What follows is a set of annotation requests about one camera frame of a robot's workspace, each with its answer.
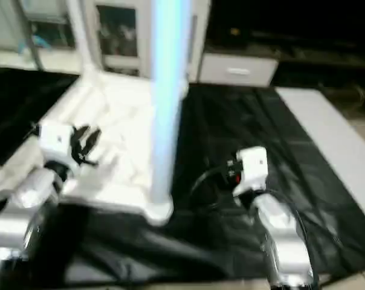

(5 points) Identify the white plastic table top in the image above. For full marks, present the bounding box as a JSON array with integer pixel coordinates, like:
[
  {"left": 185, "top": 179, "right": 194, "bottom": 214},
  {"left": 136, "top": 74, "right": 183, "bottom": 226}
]
[{"left": 0, "top": 71, "right": 190, "bottom": 226}]

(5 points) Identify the black plastic mat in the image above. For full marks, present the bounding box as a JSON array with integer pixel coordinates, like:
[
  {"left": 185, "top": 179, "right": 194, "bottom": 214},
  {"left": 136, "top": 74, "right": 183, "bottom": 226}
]
[{"left": 0, "top": 65, "right": 365, "bottom": 285}]

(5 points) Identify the teal small stool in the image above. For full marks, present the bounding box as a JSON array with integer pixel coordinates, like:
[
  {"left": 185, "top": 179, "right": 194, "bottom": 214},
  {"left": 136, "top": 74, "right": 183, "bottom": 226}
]
[{"left": 19, "top": 33, "right": 53, "bottom": 50}]

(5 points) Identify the white drawer unit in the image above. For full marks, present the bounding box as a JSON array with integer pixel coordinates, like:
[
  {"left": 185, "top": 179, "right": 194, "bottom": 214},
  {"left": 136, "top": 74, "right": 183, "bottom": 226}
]
[{"left": 197, "top": 53, "right": 279, "bottom": 87}]

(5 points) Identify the white side board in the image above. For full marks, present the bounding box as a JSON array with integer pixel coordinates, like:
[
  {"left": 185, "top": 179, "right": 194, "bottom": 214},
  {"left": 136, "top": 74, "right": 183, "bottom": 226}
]
[{"left": 276, "top": 87, "right": 365, "bottom": 231}]

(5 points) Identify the white glass door cabinet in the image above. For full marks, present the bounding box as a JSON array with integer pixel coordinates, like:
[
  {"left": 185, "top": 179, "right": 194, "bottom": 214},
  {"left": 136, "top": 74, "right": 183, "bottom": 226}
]
[{"left": 25, "top": 0, "right": 211, "bottom": 83}]

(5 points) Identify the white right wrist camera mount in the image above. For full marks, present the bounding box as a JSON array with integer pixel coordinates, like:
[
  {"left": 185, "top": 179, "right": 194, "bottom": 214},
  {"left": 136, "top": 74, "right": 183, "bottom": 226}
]
[{"left": 232, "top": 146, "right": 270, "bottom": 198}]

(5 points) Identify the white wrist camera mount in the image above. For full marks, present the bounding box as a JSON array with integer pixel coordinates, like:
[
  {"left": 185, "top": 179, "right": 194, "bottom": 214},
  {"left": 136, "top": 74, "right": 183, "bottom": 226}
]
[
  {"left": 232, "top": 146, "right": 270, "bottom": 198},
  {"left": 36, "top": 120, "right": 76, "bottom": 165}
]

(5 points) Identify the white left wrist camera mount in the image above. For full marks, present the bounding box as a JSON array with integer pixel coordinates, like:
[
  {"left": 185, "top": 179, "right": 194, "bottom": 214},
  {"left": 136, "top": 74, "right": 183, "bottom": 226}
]
[{"left": 36, "top": 120, "right": 76, "bottom": 165}]

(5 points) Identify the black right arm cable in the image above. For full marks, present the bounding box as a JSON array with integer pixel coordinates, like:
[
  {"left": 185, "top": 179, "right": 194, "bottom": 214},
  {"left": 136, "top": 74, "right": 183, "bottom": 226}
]
[{"left": 187, "top": 164, "right": 321, "bottom": 266}]

